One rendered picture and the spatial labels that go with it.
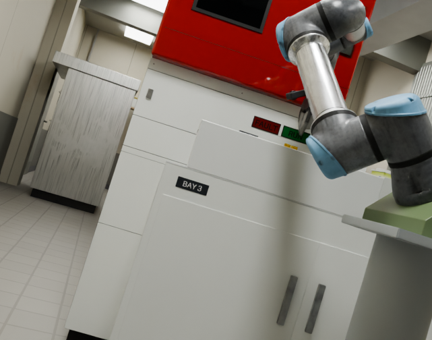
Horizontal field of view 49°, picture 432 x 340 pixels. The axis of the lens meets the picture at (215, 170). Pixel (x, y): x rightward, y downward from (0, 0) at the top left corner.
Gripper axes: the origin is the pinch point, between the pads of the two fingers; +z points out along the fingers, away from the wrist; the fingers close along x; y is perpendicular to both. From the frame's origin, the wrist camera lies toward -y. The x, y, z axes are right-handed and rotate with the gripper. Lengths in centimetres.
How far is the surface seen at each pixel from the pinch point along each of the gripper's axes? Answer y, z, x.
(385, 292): -5, 39, -79
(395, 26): 136, -140, 183
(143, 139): -52, 20, 28
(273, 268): -15, 46, -44
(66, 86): -117, -32, 471
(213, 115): -28.3, 1.5, 23.5
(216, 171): -38, 24, -39
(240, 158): -32, 19, -40
